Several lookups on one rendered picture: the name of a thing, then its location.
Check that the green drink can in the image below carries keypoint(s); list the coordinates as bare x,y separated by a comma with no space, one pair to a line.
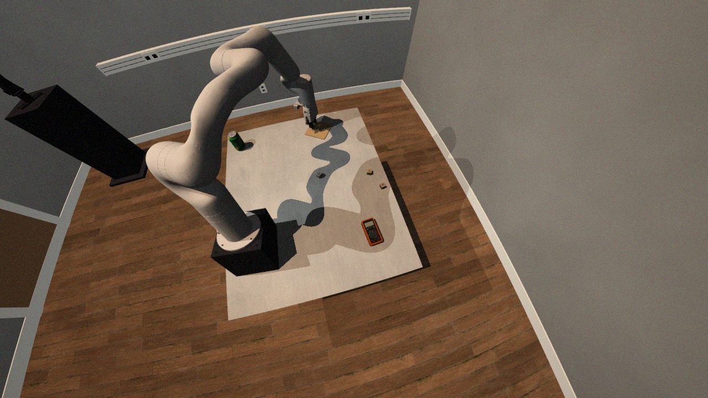
236,140

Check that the tan flat mat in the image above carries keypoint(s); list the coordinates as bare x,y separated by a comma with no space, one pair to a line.
320,131

